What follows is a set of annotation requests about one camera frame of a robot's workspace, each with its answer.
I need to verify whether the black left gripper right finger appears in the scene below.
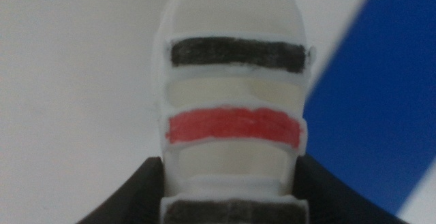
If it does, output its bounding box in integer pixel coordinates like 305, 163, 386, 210
292, 154, 409, 224

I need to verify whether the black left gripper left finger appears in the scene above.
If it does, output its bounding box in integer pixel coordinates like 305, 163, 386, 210
76, 156, 166, 224

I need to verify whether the blue rectangular mat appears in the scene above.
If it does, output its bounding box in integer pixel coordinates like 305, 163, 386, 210
302, 0, 436, 217

